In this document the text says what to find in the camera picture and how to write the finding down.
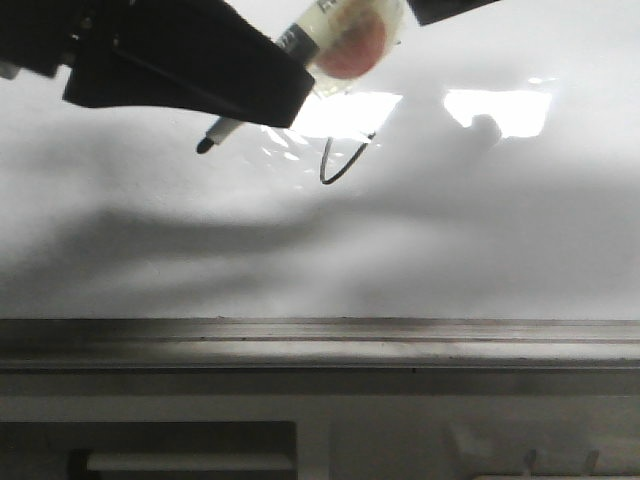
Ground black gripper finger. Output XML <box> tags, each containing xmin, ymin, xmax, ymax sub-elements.
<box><xmin>407</xmin><ymin>0</ymin><xmax>497</xmax><ymax>26</ymax></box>

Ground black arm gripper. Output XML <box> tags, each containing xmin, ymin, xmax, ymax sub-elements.
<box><xmin>1</xmin><ymin>0</ymin><xmax>314</xmax><ymax>127</ymax></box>

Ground black white whiteboard marker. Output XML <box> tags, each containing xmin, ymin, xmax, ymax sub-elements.
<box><xmin>195</xmin><ymin>0</ymin><xmax>406</xmax><ymax>155</ymax></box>

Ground white whiteboard with metal frame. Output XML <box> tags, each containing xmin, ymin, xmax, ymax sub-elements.
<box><xmin>1</xmin><ymin>1</ymin><xmax>639</xmax><ymax>395</ymax></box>

